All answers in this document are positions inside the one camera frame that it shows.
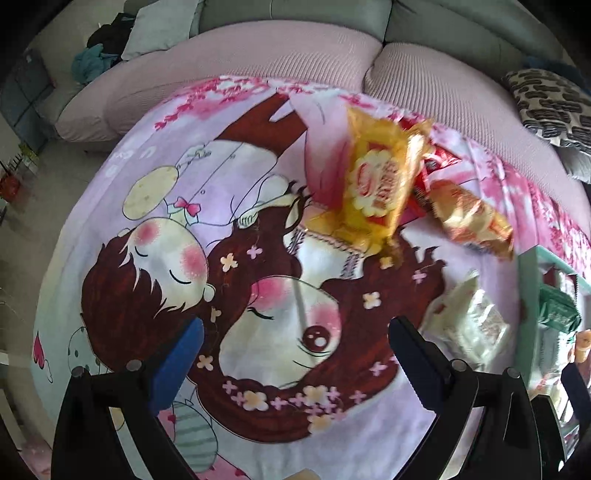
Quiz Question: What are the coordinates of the small orange snack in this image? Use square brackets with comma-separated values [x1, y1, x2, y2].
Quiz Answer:
[573, 329, 591, 364]

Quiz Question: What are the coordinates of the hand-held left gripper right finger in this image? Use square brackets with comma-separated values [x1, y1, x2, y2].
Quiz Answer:
[389, 316, 543, 480]

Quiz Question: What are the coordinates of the yellow snack packet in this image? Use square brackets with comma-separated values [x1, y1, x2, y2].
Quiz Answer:
[306, 107, 433, 258]

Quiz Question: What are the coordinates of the pink grey sofa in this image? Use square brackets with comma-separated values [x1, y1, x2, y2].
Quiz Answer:
[53, 21, 591, 222]

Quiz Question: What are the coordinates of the cartoon printed blanket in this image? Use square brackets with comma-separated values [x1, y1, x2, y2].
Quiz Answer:
[30, 74, 591, 480]

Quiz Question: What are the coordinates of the red plastic stool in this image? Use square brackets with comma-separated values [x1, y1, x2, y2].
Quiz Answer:
[0, 173, 21, 202]

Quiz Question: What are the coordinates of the teal rimmed white box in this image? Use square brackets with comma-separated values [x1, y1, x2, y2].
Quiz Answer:
[516, 246, 591, 462]

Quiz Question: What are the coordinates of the small green snack packet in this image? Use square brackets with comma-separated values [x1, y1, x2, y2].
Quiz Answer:
[539, 286, 583, 332]

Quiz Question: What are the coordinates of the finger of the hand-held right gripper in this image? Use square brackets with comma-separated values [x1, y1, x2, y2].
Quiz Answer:
[560, 364, 591, 446]

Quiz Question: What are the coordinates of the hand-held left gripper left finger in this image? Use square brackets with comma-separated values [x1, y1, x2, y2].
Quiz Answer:
[51, 318, 205, 480]

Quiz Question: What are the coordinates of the small red snack packet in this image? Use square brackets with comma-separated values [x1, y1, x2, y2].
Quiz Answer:
[398, 117, 463, 219]

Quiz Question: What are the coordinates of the light grey cushion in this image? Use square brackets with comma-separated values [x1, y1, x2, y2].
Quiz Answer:
[121, 0, 205, 62]

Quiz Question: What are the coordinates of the cream orange snack packet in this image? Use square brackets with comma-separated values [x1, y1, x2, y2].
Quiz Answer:
[428, 179, 516, 260]

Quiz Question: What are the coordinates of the plain grey pillow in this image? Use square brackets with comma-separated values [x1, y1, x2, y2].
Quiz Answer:
[560, 147, 591, 184]

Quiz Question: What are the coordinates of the white green snack packet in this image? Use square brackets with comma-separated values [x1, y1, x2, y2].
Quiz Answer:
[421, 271, 512, 371]

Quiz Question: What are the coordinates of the dark clothes pile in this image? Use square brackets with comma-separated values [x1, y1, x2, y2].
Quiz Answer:
[71, 13, 137, 86]

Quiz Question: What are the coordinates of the black patterned pillow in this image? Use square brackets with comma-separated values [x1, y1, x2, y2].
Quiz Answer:
[502, 68, 591, 149]

